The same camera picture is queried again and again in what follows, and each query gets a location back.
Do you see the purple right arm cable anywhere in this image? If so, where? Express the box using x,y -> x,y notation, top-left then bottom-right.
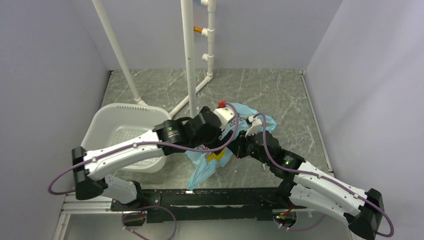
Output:
253,112 -> 395,238

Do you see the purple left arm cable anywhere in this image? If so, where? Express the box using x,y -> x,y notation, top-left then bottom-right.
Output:
47,102 -> 240,240

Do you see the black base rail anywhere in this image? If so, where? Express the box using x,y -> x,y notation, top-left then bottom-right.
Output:
110,187 -> 292,223

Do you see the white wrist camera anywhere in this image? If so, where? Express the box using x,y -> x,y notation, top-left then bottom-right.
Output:
245,115 -> 263,137
212,100 -> 235,131

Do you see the white PVC pipe frame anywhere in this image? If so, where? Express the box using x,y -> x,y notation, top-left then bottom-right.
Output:
92,0 -> 217,118

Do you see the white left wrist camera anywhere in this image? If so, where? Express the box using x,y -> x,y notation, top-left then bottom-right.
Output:
212,100 -> 235,131

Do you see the light blue printed plastic bag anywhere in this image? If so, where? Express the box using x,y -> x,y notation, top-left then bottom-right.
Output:
184,101 -> 277,191

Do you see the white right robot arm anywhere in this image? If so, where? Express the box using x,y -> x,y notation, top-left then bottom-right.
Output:
228,131 -> 384,240

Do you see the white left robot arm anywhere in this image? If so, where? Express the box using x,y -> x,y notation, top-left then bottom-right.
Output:
72,106 -> 235,210

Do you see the yellow fake fruit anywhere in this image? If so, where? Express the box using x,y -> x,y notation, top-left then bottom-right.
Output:
206,148 -> 229,164

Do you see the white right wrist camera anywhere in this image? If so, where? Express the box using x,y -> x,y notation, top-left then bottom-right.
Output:
245,115 -> 263,137

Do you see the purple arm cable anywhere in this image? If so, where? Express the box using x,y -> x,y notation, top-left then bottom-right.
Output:
47,102 -> 240,240
253,112 -> 395,238

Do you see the white plastic basket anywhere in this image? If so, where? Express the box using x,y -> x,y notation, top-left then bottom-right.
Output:
81,103 -> 171,180

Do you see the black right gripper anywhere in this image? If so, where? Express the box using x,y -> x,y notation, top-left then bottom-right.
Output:
226,128 -> 272,166

